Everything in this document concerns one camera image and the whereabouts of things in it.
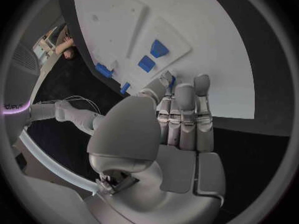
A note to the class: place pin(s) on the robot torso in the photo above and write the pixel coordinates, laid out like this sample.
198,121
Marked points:
19,89

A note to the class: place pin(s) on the person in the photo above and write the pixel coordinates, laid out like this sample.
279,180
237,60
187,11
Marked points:
64,47

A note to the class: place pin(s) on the white task board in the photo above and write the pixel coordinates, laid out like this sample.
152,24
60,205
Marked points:
210,41

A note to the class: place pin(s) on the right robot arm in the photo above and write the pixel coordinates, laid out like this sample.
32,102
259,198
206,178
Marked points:
77,116

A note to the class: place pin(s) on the small blue block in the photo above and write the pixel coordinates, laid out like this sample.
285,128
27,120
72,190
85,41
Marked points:
146,63

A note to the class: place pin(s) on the desk with screen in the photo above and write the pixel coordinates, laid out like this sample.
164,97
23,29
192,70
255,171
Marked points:
44,47

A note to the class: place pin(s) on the blue cylinder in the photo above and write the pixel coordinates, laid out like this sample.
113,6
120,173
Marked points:
172,82

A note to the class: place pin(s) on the large blue block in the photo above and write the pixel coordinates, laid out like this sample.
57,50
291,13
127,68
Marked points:
159,48

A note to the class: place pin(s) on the blue plug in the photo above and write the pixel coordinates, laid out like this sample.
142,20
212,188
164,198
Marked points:
103,70

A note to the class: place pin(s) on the blue peg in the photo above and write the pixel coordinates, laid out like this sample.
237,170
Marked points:
125,88

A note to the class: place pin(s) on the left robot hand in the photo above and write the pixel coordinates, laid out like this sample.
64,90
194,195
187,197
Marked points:
182,168

